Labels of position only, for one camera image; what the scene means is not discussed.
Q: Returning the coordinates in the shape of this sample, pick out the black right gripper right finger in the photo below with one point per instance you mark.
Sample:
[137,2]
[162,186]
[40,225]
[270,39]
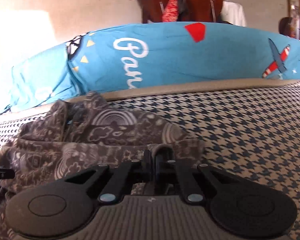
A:
[193,183]

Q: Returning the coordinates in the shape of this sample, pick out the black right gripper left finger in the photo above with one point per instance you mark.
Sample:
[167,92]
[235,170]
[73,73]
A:
[110,185]

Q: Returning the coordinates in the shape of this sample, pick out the grey patterned fleece garment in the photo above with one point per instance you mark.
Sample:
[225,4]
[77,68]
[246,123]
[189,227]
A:
[75,136]

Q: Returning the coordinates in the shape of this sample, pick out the blue cartoon print pillow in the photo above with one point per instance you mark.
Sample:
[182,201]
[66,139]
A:
[146,55]

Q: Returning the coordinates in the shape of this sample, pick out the white tablecloth table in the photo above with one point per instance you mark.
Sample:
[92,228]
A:
[233,13]

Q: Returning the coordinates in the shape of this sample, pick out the dark wooden chair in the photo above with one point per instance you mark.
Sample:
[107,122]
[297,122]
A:
[199,10]
[152,10]

